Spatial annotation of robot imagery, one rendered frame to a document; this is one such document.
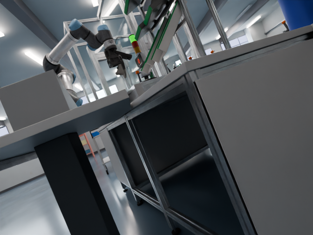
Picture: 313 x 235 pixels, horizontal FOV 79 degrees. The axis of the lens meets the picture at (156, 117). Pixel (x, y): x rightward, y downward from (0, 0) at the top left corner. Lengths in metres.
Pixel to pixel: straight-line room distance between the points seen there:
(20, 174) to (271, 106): 13.44
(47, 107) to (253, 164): 0.84
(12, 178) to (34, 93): 13.02
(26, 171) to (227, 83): 13.21
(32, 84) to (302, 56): 1.16
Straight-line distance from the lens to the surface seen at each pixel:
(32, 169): 13.38
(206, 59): 0.61
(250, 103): 0.69
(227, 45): 1.05
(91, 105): 0.58
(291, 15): 1.47
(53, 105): 0.97
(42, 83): 1.00
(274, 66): 0.84
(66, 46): 1.47
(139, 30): 1.10
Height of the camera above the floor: 0.75
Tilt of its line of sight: 1 degrees down
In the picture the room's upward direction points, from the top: 22 degrees counter-clockwise
